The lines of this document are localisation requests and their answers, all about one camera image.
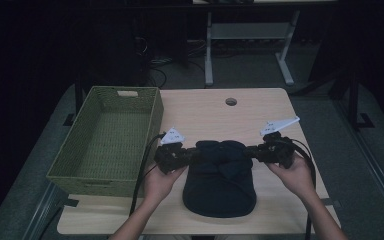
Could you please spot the person's right hand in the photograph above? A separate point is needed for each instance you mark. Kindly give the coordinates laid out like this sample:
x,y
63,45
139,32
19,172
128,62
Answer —
x,y
295,180

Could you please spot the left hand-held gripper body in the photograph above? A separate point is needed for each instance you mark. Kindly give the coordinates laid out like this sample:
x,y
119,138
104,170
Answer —
x,y
171,156

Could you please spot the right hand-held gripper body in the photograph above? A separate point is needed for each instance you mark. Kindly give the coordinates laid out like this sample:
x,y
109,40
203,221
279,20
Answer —
x,y
276,151

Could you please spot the white metal table frame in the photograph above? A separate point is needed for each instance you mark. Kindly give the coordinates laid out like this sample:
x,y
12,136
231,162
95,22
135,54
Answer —
x,y
246,31

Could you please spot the black metal stand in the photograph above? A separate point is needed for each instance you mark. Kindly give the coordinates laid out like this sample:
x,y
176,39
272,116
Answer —
x,y
355,100

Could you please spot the person's left hand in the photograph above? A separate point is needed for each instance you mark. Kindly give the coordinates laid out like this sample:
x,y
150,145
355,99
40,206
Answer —
x,y
160,186

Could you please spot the green woven basket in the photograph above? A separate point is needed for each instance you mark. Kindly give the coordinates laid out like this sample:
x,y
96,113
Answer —
x,y
113,143

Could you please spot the navy blue cap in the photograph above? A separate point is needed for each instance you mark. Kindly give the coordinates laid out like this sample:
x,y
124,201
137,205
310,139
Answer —
x,y
220,186

